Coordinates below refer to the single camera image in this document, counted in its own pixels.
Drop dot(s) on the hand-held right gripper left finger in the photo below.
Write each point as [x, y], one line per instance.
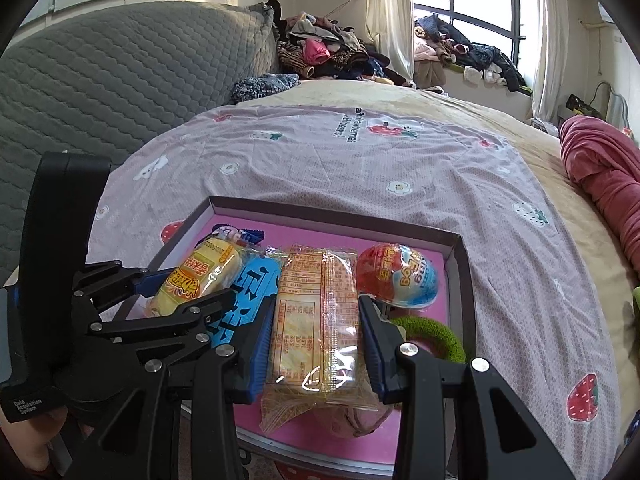
[260, 355]

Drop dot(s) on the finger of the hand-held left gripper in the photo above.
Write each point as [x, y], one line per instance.
[110, 280]
[185, 317]

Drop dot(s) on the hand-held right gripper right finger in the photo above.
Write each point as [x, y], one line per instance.
[372, 355]

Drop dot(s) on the yellow cake packet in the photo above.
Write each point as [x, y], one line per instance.
[200, 272]

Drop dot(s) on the clear wafer biscuit packet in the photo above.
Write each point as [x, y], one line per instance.
[312, 320]

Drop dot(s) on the beige hair scrunchie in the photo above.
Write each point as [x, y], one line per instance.
[350, 420]

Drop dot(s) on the red and white toy egg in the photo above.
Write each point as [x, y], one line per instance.
[400, 272]

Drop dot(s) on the blue cookie packet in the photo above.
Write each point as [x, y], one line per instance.
[235, 234]

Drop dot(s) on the grey shallow box tray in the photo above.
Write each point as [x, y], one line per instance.
[465, 280]

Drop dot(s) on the person's left hand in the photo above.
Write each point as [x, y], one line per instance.
[30, 442]

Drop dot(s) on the grey quilted headboard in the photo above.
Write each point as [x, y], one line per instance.
[100, 85]

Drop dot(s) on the pink printed bedsheet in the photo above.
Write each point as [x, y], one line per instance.
[350, 170]

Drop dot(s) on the dark blue patterned cloth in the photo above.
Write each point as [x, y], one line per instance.
[262, 87]

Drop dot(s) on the pink quilt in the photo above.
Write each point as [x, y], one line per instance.
[605, 160]

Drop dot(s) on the pile of clothes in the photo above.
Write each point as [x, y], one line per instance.
[330, 50]

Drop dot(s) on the clothes on windowsill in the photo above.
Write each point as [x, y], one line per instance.
[465, 57]

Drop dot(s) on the cluttered side table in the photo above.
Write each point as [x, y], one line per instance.
[585, 107]

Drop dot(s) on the cream curtain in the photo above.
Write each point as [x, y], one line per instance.
[550, 45]
[390, 20]

